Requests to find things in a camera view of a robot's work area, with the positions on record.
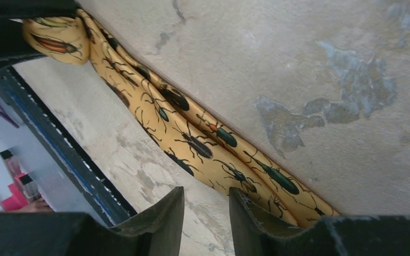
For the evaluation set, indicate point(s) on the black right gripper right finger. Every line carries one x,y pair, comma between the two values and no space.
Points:
256,231

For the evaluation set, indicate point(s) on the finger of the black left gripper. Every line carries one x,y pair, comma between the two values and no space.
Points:
13,47

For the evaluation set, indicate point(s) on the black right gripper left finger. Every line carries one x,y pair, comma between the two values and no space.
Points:
154,231

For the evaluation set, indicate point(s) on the cream insect print tie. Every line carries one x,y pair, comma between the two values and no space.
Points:
191,136

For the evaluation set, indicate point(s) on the pink items beyond table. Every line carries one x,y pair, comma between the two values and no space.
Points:
25,196

